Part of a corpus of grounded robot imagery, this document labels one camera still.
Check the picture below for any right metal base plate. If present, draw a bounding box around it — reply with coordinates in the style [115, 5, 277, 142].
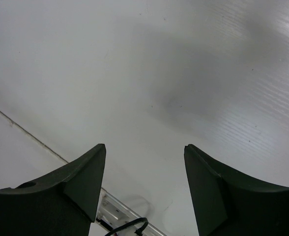
[95, 188, 154, 232]

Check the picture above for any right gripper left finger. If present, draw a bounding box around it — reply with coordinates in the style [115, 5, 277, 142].
[0, 144, 106, 236]

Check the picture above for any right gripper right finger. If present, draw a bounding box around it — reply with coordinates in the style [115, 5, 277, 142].
[184, 144, 289, 236]

